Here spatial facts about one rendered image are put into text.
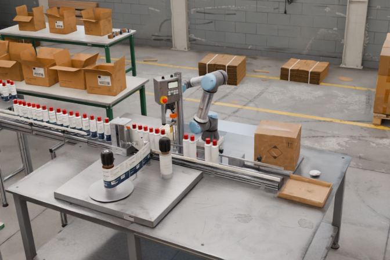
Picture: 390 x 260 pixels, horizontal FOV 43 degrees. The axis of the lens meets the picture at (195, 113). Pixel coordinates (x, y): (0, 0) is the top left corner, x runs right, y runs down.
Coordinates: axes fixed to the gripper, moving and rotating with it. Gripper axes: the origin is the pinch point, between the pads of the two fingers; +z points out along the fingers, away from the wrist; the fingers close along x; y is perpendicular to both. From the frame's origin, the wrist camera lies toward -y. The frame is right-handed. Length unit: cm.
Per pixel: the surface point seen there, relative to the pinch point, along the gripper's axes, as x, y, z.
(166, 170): -70, 36, 5
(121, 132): -50, -14, -6
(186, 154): -41, 36, 6
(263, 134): -24, 90, -13
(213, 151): -43, 60, -1
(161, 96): -38, 16, -36
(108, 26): 293, -263, 17
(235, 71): 344, -70, 79
